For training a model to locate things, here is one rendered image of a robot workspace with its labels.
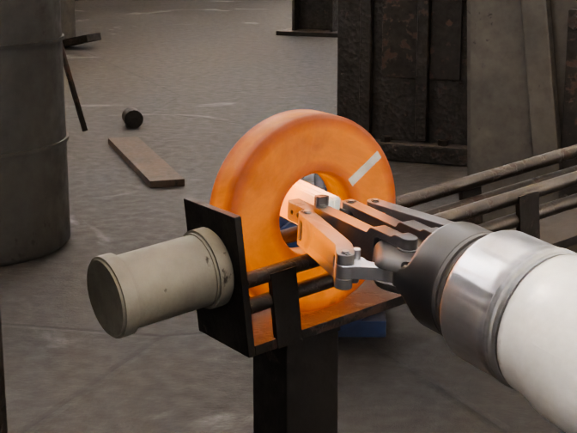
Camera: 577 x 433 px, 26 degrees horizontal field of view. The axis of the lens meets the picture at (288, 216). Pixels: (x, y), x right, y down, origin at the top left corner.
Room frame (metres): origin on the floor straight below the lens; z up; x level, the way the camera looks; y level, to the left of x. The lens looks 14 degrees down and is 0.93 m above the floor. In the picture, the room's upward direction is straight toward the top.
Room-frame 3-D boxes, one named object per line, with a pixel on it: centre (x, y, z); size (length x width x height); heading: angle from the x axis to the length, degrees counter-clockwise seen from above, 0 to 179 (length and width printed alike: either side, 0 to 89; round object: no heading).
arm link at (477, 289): (0.74, -0.14, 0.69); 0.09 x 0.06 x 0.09; 124
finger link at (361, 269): (0.79, -0.06, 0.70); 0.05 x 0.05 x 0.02; 35
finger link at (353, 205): (0.86, -0.07, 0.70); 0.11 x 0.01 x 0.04; 32
